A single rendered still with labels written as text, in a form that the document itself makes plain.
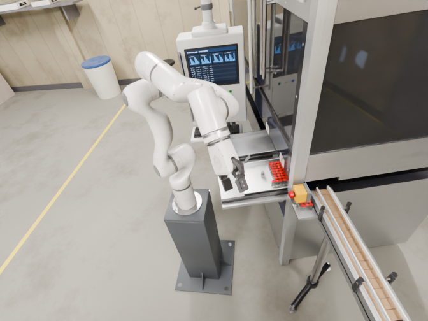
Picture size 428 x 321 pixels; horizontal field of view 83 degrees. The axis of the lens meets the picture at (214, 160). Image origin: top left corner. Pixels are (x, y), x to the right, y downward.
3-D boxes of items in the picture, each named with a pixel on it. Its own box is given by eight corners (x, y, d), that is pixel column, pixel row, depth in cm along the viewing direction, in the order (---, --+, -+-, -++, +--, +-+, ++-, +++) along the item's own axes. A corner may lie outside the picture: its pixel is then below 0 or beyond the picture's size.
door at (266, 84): (256, 77, 193) (255, -13, 153) (272, 107, 158) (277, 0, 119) (255, 77, 193) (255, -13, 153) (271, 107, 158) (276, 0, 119)
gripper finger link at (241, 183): (231, 172, 71) (239, 193, 71) (237, 171, 68) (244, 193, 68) (240, 167, 72) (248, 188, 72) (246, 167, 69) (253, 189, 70)
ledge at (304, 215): (313, 198, 144) (314, 196, 143) (323, 216, 134) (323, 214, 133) (290, 202, 144) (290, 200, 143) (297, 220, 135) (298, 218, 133)
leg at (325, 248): (315, 276, 186) (337, 219, 134) (320, 288, 179) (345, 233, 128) (303, 278, 186) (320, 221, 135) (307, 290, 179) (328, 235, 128)
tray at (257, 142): (272, 132, 193) (272, 128, 190) (283, 153, 173) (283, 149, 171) (230, 138, 193) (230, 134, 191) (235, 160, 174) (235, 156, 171)
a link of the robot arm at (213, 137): (197, 138, 76) (200, 147, 77) (208, 133, 68) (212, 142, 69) (219, 130, 80) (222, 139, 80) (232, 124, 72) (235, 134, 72)
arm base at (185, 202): (169, 215, 148) (160, 195, 136) (176, 191, 162) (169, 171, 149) (199, 216, 145) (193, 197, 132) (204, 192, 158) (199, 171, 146)
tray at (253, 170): (286, 160, 167) (286, 156, 165) (299, 188, 148) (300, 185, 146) (237, 167, 168) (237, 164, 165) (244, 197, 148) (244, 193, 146)
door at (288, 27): (272, 107, 158) (277, 0, 118) (295, 149, 126) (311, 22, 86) (271, 107, 158) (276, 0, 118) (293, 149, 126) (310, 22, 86)
